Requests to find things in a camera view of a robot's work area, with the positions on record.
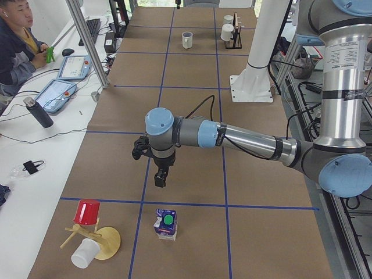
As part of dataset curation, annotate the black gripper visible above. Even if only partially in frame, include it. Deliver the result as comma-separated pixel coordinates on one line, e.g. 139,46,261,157
151,149,176,188

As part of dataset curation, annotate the white handled measuring cup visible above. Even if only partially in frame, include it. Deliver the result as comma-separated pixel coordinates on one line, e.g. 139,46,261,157
181,31,193,49

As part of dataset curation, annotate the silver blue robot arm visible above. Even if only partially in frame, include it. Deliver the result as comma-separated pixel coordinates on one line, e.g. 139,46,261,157
145,1,371,198

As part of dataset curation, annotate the wooden cup tree stand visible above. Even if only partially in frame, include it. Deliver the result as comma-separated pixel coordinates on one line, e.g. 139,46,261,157
60,217,121,260

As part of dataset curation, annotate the red plastic cup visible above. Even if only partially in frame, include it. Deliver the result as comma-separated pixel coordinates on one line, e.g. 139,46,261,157
73,199,100,226

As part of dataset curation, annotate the white plastic cup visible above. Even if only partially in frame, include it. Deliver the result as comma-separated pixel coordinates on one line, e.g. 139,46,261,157
71,238,101,269

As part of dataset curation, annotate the white cup on rack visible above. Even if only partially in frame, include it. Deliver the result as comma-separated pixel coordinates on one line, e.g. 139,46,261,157
220,23,234,41
223,15,234,24

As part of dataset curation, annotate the small metal cylinder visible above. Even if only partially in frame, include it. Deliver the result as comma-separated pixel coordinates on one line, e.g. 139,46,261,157
91,91,99,102

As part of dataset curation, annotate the black water bottle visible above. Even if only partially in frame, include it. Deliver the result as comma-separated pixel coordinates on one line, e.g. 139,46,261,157
23,96,53,128

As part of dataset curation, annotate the small black adapter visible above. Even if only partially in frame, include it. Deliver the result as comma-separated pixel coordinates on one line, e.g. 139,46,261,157
23,160,38,174

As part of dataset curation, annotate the blue teach pendant near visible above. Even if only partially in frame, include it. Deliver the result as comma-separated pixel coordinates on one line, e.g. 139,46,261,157
35,79,77,115

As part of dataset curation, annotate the blue teach pendant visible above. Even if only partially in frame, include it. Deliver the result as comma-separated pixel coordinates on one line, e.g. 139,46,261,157
57,55,91,81
35,79,77,115

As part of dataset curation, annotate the blue teach pendant far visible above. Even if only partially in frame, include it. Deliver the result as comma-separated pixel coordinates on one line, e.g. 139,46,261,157
57,55,91,81

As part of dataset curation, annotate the black power brick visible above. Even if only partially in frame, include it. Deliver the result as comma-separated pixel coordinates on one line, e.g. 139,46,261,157
104,31,117,53

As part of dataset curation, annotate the black computer mouse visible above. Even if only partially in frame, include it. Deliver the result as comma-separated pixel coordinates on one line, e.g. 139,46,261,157
62,48,74,56

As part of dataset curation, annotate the black keyboard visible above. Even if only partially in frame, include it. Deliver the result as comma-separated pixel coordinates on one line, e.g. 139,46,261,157
85,19,101,44

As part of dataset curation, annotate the green phone stand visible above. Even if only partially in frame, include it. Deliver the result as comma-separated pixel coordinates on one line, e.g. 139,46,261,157
46,46,55,63

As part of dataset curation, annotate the seated person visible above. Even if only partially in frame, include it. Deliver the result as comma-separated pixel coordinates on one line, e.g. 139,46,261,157
1,1,49,96

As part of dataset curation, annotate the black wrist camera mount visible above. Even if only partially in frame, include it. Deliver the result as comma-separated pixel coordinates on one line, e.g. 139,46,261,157
131,135,153,160

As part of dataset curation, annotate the black braided cable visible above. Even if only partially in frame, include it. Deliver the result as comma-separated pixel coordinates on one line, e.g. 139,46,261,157
185,95,280,160

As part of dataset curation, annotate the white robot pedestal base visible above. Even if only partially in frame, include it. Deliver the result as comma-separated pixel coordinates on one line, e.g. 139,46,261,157
230,0,292,103

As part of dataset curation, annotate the black wire cup rack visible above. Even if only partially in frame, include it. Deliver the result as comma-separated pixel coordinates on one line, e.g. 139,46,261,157
224,12,242,49

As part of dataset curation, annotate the aluminium frame post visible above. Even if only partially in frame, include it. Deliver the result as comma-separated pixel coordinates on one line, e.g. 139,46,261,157
66,0,109,89

